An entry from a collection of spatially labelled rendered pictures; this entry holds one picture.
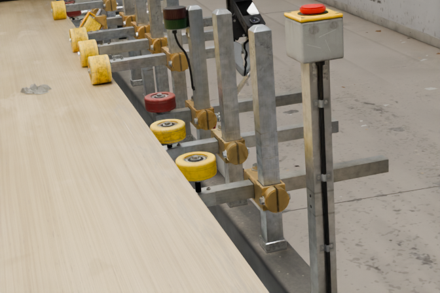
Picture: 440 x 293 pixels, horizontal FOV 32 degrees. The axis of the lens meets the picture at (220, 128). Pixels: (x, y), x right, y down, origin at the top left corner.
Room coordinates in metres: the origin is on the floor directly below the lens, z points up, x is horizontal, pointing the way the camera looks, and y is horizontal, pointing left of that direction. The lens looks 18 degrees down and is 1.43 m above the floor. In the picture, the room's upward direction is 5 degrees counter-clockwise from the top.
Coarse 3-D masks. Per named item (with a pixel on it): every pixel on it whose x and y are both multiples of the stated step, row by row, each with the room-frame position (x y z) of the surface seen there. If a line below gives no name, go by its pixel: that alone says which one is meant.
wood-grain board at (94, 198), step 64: (0, 64) 2.51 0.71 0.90; (64, 64) 2.43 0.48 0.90; (0, 128) 1.77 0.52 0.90; (64, 128) 1.73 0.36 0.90; (128, 128) 1.69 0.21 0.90; (0, 192) 1.35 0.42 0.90; (64, 192) 1.33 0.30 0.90; (128, 192) 1.30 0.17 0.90; (192, 192) 1.28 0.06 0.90; (0, 256) 1.08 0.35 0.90; (64, 256) 1.06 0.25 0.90; (128, 256) 1.05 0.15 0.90; (192, 256) 1.03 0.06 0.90
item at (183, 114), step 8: (280, 96) 2.00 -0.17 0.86; (288, 96) 2.01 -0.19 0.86; (296, 96) 2.01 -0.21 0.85; (216, 104) 1.97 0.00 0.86; (240, 104) 1.97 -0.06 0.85; (248, 104) 1.98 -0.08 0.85; (280, 104) 2.00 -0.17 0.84; (288, 104) 2.01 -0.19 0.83; (168, 112) 1.92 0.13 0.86; (176, 112) 1.92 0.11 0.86; (184, 112) 1.93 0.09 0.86; (216, 112) 1.95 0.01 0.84; (184, 120) 1.93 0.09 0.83
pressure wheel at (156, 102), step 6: (150, 96) 1.93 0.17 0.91; (156, 96) 1.93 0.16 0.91; (162, 96) 1.92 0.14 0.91; (168, 96) 1.91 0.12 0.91; (174, 96) 1.92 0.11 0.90; (150, 102) 1.90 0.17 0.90; (156, 102) 1.89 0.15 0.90; (162, 102) 1.89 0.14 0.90; (168, 102) 1.90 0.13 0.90; (174, 102) 1.91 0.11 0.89; (150, 108) 1.90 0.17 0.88; (156, 108) 1.89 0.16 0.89; (162, 108) 1.89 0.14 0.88; (168, 108) 1.90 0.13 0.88; (174, 108) 1.91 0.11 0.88
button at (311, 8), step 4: (312, 4) 1.20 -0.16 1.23; (316, 4) 1.20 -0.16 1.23; (320, 4) 1.19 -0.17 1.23; (300, 8) 1.19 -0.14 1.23; (304, 8) 1.17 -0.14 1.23; (308, 8) 1.17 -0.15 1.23; (312, 8) 1.17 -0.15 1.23; (316, 8) 1.17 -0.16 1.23; (320, 8) 1.17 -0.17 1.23; (324, 8) 1.17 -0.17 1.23; (304, 12) 1.17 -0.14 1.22; (308, 12) 1.17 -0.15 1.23; (312, 12) 1.16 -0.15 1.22; (316, 12) 1.17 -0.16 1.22; (320, 12) 1.17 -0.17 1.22
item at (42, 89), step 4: (32, 84) 2.11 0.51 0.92; (44, 84) 2.12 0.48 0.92; (24, 88) 2.10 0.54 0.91; (28, 88) 2.11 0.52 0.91; (32, 88) 2.10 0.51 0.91; (36, 88) 2.10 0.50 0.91; (40, 88) 2.08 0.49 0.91; (44, 88) 2.09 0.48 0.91; (48, 88) 2.11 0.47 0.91; (20, 92) 2.10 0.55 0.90; (24, 92) 2.09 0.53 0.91; (28, 92) 2.08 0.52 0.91; (32, 92) 2.08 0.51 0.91; (36, 92) 2.07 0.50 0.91; (40, 92) 2.07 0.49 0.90; (44, 92) 2.07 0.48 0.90
